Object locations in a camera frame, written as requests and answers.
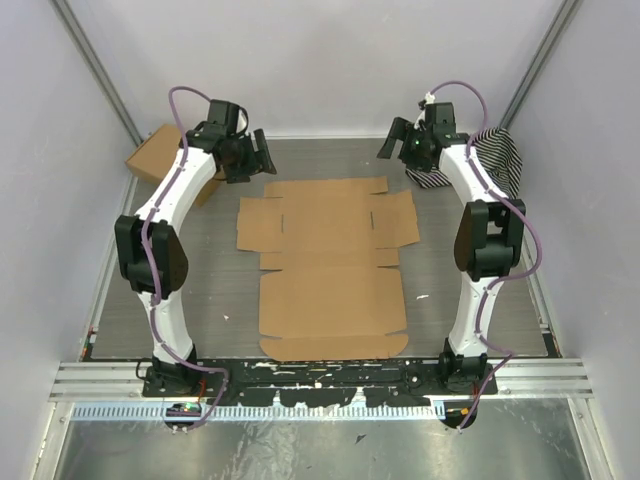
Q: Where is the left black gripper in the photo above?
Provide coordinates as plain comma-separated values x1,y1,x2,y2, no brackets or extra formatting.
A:
222,129,276,185

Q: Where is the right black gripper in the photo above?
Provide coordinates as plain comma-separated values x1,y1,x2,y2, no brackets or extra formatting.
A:
379,117,434,173

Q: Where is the brown cardboard box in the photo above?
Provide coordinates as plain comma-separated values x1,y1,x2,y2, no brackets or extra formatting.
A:
237,177,420,361
124,124,221,207

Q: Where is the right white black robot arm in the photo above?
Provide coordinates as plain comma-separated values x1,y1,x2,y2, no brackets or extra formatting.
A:
377,98,526,395

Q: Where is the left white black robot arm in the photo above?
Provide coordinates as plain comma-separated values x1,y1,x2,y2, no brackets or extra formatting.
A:
114,99,277,397

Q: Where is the folded brown cardboard box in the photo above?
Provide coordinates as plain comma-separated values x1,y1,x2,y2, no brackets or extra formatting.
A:
124,124,221,207

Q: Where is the striped black white cloth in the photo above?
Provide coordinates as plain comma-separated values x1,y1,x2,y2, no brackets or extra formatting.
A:
405,128,523,199

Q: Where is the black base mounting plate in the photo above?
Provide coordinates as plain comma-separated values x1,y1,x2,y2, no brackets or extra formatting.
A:
135,357,498,408

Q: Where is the aluminium rail front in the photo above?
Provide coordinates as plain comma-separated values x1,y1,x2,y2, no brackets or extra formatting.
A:
49,358,592,402

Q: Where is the slotted grey cable duct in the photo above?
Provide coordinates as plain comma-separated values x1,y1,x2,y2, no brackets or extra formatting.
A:
70,401,445,423

